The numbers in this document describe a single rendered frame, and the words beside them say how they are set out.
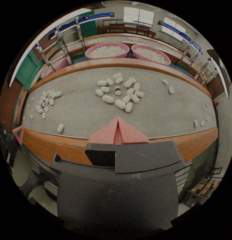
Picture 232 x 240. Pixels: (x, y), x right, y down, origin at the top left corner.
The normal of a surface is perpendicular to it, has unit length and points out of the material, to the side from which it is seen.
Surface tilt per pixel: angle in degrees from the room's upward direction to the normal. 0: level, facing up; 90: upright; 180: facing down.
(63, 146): 0
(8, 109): 90
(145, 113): 0
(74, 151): 0
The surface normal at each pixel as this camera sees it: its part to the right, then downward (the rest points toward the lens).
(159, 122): 0.00, -0.23
